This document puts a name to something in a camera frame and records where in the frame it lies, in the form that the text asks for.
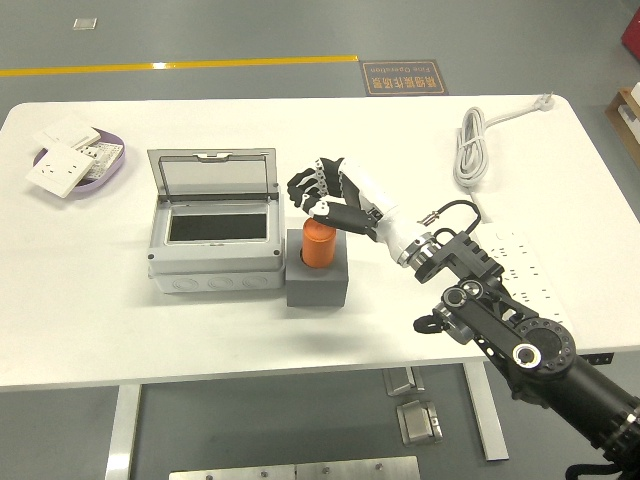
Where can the black table control panel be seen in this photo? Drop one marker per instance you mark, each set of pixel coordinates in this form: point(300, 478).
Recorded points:
point(600, 359)

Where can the grey cube with round hole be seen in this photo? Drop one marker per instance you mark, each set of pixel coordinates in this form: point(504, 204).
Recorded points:
point(315, 290)

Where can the orange cylinder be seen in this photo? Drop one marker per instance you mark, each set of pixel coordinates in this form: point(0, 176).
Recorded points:
point(320, 247)

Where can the red box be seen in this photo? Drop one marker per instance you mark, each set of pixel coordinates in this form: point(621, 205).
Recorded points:
point(632, 35)

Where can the grey junction box clear lid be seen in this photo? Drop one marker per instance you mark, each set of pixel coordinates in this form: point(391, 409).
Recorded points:
point(220, 282)

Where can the white wall switch panel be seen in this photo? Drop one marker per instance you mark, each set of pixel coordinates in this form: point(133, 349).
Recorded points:
point(65, 134)

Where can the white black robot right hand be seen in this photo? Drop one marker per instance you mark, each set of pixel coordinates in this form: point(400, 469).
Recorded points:
point(375, 195)

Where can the small square metal floor plate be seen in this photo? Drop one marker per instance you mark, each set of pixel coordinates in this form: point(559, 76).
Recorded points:
point(85, 23)

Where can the white five-hole wall socket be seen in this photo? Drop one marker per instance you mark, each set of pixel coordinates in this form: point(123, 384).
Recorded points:
point(57, 172)

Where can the hinged metal floor socket box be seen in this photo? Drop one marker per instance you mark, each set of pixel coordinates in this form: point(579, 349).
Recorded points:
point(417, 422)

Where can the wooden crate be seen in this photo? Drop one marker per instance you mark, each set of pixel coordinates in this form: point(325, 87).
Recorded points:
point(625, 132)

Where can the large steel floor plate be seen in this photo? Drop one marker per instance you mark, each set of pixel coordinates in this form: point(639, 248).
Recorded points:
point(295, 470)

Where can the white multi-hole socket panel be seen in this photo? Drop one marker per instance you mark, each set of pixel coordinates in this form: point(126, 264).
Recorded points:
point(105, 155)

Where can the white table right leg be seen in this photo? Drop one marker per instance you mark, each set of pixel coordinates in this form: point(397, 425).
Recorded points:
point(482, 410)

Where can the metal floor bracket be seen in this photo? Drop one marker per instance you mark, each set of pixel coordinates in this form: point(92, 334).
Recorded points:
point(400, 381)

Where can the white power strip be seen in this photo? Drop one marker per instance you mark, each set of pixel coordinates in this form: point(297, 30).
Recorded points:
point(520, 250)

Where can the white table left leg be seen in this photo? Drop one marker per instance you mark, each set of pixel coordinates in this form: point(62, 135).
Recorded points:
point(122, 430)

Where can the white table leg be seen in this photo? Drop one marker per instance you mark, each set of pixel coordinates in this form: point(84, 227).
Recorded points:
point(482, 410)
point(122, 430)

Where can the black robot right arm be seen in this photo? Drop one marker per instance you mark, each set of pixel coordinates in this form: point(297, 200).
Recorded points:
point(545, 345)

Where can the purple tray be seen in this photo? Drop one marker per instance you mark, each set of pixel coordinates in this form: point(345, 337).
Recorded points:
point(90, 189)

